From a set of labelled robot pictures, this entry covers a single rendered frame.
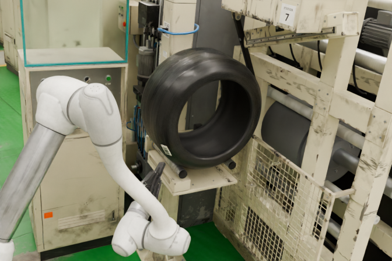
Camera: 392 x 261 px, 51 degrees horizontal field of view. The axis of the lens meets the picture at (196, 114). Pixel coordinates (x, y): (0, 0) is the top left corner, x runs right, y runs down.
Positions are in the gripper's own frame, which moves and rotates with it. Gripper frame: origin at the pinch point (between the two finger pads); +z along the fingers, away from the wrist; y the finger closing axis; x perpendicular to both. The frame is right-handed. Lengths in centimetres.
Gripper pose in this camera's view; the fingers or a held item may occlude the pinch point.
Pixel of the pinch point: (159, 169)
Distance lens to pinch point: 184.9
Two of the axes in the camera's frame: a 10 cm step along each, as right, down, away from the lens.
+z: 3.0, -6.6, 6.9
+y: 3.7, 7.5, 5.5
